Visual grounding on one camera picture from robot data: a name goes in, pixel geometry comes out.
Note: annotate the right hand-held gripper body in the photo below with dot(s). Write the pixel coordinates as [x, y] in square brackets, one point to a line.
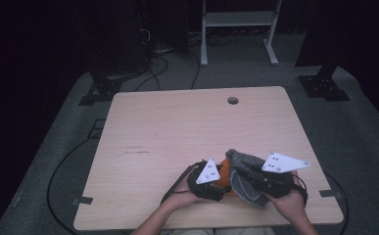
[280, 184]

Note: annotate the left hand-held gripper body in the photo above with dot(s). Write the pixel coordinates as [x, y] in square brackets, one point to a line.
[208, 173]

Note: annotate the orange round fruit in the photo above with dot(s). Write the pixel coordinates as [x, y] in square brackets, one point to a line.
[224, 176]

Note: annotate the grey fluffy cloth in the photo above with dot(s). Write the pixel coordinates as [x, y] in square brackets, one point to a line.
[246, 192]

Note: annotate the person's right hand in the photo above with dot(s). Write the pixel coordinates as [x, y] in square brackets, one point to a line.
[291, 202]

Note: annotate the person's left hand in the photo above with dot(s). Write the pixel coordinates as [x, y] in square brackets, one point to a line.
[180, 197]

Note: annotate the grey tape strip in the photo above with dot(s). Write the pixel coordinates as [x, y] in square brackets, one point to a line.
[84, 200]
[329, 193]

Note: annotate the black stand base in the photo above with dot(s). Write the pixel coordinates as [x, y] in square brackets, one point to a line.
[322, 86]
[104, 88]

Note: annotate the white metal stand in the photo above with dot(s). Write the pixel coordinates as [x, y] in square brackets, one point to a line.
[239, 18]

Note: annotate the dark equipment cabinet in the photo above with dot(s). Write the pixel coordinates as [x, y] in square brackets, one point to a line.
[118, 32]

